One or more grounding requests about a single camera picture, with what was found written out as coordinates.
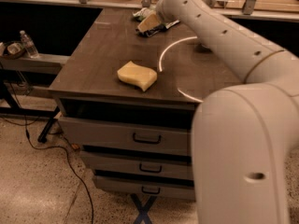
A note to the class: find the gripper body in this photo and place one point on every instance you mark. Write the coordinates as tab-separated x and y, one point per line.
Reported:
162	8

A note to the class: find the blue rxbar blueberry wrapper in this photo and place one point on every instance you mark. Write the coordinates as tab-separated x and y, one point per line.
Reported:
153	31

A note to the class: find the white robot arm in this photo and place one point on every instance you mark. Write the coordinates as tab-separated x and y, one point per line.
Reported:
241	135

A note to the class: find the green jalapeno chip bag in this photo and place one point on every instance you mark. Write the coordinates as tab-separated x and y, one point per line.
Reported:
144	12

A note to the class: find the yellow sponge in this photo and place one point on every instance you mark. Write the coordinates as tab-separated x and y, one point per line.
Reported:
137	75

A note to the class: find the grey side shelf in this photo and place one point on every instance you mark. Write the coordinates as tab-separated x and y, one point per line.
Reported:
44	64

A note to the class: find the top grey drawer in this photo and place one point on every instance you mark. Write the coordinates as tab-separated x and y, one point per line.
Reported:
127	136

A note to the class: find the grey drawer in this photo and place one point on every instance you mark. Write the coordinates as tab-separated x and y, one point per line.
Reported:
138	187
136	166
127	136

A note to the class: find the clear plastic water bottle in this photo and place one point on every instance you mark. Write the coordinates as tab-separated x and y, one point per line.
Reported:
29	44

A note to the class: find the grey drawer cabinet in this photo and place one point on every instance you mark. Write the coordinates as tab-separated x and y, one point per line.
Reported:
88	86

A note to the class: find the dark bowl with items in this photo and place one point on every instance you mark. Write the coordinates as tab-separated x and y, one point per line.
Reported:
11	50

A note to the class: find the middle grey drawer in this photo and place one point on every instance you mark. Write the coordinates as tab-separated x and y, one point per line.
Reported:
136	166

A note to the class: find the bottom grey drawer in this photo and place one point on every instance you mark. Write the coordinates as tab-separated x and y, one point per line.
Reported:
138	187

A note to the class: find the blue tape cross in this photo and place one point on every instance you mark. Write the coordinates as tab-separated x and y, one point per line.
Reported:
143	209

